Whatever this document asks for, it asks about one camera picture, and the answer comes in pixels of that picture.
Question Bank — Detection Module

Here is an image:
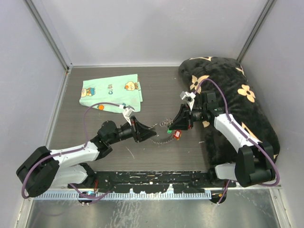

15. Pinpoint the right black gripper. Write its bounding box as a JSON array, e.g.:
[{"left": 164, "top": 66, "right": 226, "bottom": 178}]
[{"left": 169, "top": 103, "right": 207, "bottom": 131}]

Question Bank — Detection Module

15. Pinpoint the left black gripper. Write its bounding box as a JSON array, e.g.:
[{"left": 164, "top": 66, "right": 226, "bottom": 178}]
[{"left": 107, "top": 115, "right": 156, "bottom": 145}]

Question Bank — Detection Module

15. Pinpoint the red key tag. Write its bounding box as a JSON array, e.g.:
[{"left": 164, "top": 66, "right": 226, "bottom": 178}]
[{"left": 173, "top": 130, "right": 181, "bottom": 140}]

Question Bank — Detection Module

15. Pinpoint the metal keyring disc with rings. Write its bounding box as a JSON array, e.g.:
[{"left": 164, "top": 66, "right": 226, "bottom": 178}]
[{"left": 150, "top": 118, "right": 174, "bottom": 145}]

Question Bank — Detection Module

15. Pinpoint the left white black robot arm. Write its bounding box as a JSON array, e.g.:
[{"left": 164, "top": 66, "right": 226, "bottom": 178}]
[{"left": 16, "top": 116, "right": 157, "bottom": 199}]

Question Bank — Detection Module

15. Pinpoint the green cartoon print cloth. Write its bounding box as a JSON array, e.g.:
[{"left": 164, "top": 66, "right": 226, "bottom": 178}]
[{"left": 79, "top": 74, "right": 143, "bottom": 113}]

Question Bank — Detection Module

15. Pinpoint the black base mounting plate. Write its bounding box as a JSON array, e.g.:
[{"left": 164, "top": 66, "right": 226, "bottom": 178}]
[{"left": 75, "top": 171, "right": 227, "bottom": 194}]

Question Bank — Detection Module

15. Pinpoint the black floral plush pillow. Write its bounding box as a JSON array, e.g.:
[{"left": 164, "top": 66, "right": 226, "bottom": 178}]
[{"left": 179, "top": 57, "right": 280, "bottom": 160}]

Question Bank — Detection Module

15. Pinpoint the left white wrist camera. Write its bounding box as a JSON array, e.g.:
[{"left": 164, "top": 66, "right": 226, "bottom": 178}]
[{"left": 123, "top": 106, "right": 134, "bottom": 125}]

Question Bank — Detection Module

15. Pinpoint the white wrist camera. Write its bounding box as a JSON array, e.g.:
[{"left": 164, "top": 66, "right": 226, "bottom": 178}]
[
  {"left": 180, "top": 91, "right": 196, "bottom": 109},
  {"left": 123, "top": 106, "right": 134, "bottom": 125}
]

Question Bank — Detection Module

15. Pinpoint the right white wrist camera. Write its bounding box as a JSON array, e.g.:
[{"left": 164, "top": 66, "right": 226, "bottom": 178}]
[{"left": 180, "top": 91, "right": 196, "bottom": 109}]

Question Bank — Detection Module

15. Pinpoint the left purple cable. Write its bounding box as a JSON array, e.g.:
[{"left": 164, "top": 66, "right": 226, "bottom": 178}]
[{"left": 21, "top": 102, "right": 126, "bottom": 199}]

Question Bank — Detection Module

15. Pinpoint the white slotted cable duct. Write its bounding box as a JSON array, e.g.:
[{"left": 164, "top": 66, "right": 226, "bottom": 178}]
[{"left": 34, "top": 190, "right": 212, "bottom": 200}]

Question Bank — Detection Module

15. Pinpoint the right aluminium frame post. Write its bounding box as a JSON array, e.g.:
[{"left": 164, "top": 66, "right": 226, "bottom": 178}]
[{"left": 237, "top": 0, "right": 276, "bottom": 63}]

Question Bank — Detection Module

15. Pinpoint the aluminium frame post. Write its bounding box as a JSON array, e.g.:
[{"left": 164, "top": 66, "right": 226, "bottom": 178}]
[
  {"left": 24, "top": 0, "right": 73, "bottom": 71},
  {"left": 237, "top": 0, "right": 276, "bottom": 63}
]

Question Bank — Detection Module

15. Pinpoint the left aluminium frame post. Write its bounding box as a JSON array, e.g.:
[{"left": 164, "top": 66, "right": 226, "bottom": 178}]
[{"left": 24, "top": 0, "right": 73, "bottom": 71}]

